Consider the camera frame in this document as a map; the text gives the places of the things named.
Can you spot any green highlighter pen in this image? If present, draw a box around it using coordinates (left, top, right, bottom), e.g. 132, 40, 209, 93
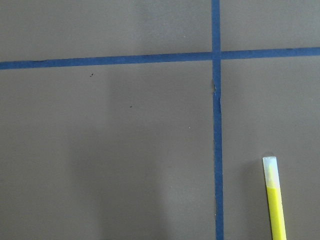
262, 156, 287, 240

